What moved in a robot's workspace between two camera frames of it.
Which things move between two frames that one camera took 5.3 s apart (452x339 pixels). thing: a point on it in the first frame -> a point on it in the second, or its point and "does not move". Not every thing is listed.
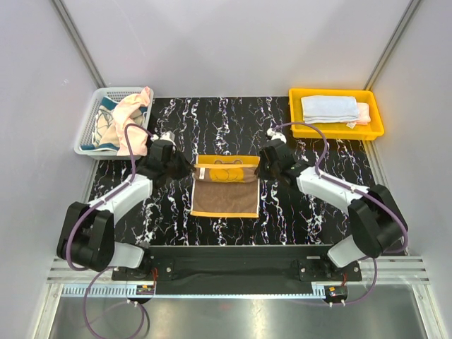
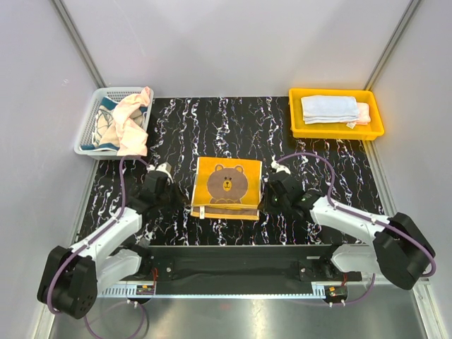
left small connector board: (145, 290) does not move
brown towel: (225, 186) does not move
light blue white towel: (322, 109) does not move
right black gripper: (259, 171) -> (265, 203)
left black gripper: (186, 168) -> (181, 200)
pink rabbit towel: (364, 113) does not move
